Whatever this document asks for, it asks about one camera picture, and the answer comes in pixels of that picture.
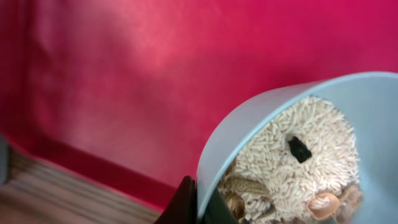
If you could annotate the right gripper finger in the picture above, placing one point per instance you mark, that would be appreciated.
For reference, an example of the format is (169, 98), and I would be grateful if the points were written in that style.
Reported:
(182, 208)

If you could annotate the rice and food scraps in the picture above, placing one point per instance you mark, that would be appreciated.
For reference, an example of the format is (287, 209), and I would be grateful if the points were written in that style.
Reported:
(301, 167)

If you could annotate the light blue bowl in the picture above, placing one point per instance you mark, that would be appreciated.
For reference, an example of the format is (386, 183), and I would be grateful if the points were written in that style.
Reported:
(369, 101)

